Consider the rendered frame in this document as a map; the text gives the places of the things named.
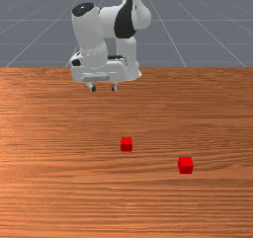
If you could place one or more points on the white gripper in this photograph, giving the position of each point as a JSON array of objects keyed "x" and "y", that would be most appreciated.
[{"x": 113, "y": 72}]

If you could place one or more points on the red cube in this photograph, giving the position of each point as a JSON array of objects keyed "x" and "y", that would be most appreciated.
[
  {"x": 185, "y": 165},
  {"x": 126, "y": 144}
]

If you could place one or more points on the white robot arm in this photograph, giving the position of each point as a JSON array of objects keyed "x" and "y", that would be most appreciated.
[{"x": 89, "y": 28}]

